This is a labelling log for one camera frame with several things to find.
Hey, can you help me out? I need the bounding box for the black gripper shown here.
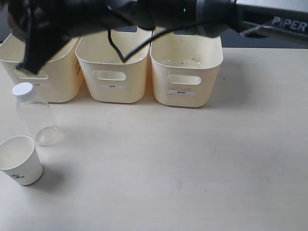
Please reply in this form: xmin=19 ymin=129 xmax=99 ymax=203
xmin=7 ymin=0 xmax=154 ymax=74

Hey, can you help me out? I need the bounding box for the clear plastic bottle white cap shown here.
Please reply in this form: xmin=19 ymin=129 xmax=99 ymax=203
xmin=12 ymin=82 xmax=60 ymax=146

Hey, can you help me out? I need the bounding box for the white paper cup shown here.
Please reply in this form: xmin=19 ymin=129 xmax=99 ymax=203
xmin=0 ymin=136 xmax=43 ymax=186

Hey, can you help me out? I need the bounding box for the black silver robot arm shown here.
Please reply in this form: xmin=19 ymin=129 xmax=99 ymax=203
xmin=0 ymin=0 xmax=308 ymax=74

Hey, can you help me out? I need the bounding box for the cream left storage bin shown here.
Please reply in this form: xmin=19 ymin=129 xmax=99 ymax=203
xmin=0 ymin=35 xmax=84 ymax=103

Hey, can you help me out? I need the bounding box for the cream storage bin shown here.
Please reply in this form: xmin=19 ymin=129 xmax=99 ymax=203
xmin=0 ymin=35 xmax=84 ymax=103
xmin=75 ymin=32 xmax=150 ymax=103
xmin=150 ymin=33 xmax=223 ymax=108

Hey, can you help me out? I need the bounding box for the cream middle storage bin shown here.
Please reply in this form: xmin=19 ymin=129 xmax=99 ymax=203
xmin=75 ymin=32 xmax=150 ymax=103

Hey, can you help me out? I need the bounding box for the cream right storage bin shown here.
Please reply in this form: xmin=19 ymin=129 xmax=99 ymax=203
xmin=150 ymin=33 xmax=223 ymax=108

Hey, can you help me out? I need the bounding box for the black cable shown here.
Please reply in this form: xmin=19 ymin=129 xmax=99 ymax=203
xmin=107 ymin=20 xmax=241 ymax=64

